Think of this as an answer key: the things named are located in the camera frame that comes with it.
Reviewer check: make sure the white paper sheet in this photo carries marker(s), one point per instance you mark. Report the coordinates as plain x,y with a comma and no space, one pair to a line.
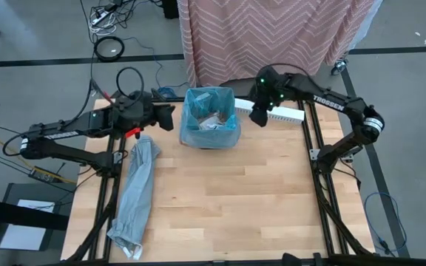
24,238

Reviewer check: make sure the blue plastic trash bag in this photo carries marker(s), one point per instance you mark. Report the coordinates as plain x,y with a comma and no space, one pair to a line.
207,138

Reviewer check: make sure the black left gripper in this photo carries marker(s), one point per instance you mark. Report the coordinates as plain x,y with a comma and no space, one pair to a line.
165,117

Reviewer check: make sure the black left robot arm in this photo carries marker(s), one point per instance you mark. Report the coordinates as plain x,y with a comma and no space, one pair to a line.
69,133

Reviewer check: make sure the pink chevron blanket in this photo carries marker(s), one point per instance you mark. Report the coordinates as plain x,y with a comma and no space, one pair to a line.
272,37

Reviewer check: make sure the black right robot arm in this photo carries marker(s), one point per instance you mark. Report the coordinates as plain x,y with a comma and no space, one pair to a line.
342,107

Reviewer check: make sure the dark grey floor mat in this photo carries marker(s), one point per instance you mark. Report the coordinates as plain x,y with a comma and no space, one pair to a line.
55,240

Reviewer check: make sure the grey plastic trash bag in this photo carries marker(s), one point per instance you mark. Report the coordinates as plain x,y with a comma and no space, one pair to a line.
137,192

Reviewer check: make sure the dark bench bar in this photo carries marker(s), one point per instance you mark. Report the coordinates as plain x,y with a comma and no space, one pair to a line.
20,214

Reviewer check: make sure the black power box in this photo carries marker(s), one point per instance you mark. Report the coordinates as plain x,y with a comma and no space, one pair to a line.
43,174

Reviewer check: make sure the white paper towel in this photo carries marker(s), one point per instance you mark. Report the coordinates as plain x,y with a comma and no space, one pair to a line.
213,123

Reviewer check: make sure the caster wheel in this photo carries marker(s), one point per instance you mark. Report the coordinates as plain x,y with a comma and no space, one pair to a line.
338,67

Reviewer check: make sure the white power strip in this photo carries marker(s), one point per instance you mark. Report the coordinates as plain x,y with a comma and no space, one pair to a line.
100,17

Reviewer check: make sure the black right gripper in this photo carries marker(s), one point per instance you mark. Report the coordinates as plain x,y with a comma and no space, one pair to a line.
260,116

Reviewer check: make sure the black aluminium frame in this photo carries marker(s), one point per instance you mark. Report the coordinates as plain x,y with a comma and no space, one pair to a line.
198,264

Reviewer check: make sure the black clamp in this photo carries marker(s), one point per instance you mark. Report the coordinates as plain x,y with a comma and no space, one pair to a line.
157,94

